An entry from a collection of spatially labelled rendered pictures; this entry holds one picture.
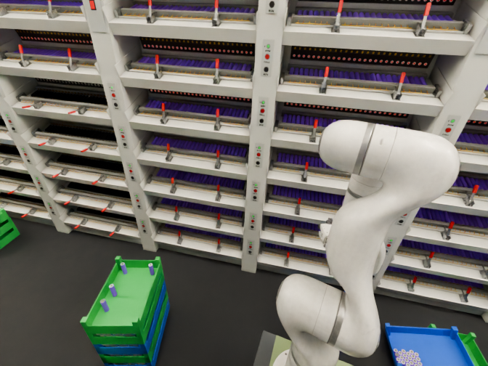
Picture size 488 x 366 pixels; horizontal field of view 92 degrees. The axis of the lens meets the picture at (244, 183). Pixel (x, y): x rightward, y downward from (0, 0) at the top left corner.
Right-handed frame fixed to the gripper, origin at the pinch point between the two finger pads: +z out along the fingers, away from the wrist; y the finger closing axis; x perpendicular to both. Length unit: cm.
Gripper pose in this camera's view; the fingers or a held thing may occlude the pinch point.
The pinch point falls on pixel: (330, 223)
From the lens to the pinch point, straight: 107.8
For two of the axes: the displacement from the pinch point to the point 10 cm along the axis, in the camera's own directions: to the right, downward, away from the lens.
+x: 0.9, -9.4, -3.3
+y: 9.8, 1.5, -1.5
